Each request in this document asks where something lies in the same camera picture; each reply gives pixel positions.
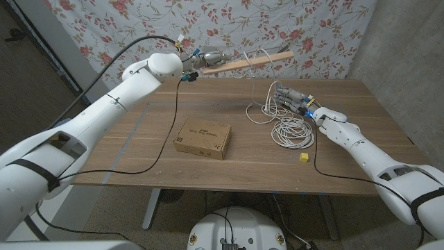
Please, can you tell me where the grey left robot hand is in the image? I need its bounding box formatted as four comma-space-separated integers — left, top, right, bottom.
189, 46, 233, 72

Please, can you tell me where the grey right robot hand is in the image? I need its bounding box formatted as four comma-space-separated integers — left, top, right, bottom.
273, 82, 318, 117

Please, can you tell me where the white Ethernet cable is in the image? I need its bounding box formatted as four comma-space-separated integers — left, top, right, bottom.
239, 48, 316, 150

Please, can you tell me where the wooden bar with metal brackets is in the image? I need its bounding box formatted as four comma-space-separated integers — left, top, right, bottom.
202, 43, 295, 76

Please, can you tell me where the brown cardboard package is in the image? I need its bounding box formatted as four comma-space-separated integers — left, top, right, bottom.
173, 117, 232, 161

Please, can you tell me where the floral backdrop cloth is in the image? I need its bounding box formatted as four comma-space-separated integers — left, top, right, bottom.
43, 0, 379, 97

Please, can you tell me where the white table leg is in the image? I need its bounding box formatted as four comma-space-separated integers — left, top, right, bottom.
318, 194, 341, 241
142, 188, 162, 231

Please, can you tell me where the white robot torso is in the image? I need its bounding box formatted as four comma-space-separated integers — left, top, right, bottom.
187, 206, 288, 250

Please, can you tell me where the black round fan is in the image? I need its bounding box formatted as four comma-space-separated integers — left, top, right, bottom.
159, 189, 185, 204

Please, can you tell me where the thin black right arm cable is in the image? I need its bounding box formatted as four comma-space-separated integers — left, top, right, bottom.
311, 117, 425, 248

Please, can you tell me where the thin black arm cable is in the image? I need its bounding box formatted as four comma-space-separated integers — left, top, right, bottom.
34, 78, 184, 250
311, 117, 425, 248

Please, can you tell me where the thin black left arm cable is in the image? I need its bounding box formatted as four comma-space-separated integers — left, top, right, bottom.
34, 78, 184, 250

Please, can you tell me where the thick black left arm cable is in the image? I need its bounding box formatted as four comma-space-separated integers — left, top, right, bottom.
44, 35, 185, 131

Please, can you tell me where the grey floor cable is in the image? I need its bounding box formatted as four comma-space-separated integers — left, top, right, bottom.
272, 194, 313, 249

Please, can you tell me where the black torso cable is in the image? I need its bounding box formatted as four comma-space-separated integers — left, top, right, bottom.
207, 206, 235, 244

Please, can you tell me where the black door handle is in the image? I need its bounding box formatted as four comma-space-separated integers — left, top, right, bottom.
5, 28, 27, 42

